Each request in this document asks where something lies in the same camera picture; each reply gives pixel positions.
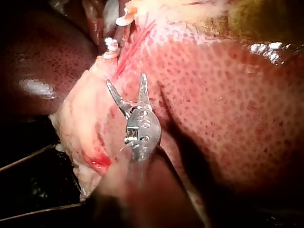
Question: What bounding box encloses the right arm instrument jaw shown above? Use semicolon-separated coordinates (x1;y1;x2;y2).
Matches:
106;79;134;119
136;73;153;112

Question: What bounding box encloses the right arm instrument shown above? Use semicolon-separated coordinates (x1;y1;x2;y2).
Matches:
124;105;162;162

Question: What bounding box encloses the thin tube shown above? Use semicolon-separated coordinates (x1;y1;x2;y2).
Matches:
123;6;140;29

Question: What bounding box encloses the pale fatty tissue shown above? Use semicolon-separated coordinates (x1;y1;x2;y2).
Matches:
48;56;133;202
123;0;228;46

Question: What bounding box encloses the white clip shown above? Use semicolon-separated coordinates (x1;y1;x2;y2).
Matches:
115;16;133;26
102;51;119;60
104;37;119;52

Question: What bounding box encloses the dark red liver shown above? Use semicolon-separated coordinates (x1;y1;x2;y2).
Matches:
0;0;304;228

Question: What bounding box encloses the gallbladder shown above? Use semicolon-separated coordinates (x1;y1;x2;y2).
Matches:
190;0;304;46

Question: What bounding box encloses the thin steel wire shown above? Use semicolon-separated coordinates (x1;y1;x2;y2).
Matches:
0;202;83;221
0;143;59;172

